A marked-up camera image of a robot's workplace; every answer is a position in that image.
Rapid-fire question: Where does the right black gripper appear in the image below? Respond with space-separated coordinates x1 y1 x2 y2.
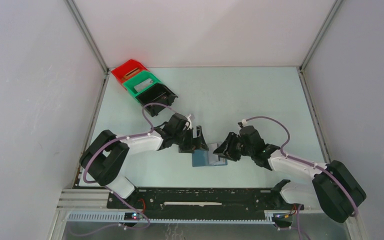
212 131 254 162

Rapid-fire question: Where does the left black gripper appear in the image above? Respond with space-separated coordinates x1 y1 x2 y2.
173 125 208 154

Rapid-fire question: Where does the blue card holder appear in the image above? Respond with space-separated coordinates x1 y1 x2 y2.
191 142 228 168

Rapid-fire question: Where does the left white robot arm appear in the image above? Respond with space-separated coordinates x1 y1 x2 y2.
79 113 209 208

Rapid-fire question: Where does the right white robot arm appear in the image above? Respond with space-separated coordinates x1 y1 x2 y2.
213 125 367 223

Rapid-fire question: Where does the white card in green bin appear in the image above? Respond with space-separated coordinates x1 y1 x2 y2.
134 78 154 93

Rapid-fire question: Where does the orange card in red bin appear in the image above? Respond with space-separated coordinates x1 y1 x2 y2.
123 68 142 80

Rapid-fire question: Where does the black plastic bin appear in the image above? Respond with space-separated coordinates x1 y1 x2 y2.
135 83 178 107

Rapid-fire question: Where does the green plastic bin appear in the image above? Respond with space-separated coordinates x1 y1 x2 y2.
122 70 163 99

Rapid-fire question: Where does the red plastic bin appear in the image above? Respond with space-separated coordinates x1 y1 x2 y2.
111 59 148 85

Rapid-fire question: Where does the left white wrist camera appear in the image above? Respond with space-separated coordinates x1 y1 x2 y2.
185 113 195 130

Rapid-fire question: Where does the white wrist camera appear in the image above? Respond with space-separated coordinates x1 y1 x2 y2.
237 119 248 128
185 113 195 130

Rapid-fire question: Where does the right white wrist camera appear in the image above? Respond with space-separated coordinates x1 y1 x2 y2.
237 119 248 128

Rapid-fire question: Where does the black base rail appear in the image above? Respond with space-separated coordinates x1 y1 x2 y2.
59 186 359 226

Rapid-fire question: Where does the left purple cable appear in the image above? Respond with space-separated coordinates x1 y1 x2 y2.
82 102 180 213

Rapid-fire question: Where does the purple cable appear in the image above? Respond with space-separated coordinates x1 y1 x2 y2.
82 102 180 213
241 115 360 218

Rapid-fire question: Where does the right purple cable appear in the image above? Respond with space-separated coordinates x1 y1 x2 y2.
241 115 360 218

